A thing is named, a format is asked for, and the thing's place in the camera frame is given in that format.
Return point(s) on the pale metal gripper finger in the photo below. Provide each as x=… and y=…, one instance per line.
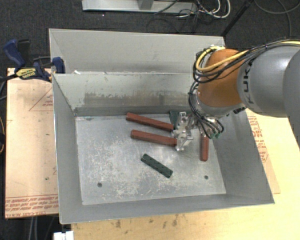
x=181, y=142
x=183, y=121

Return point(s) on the dark green flat block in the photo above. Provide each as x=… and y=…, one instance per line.
x=173, y=119
x=157, y=165

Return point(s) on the red-brown flat block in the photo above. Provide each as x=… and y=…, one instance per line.
x=152, y=137
x=204, y=149
x=147, y=121

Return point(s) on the grey metal bin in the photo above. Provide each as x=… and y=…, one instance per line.
x=120, y=159

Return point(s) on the brown cardboard board red print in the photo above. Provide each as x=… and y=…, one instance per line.
x=30, y=139

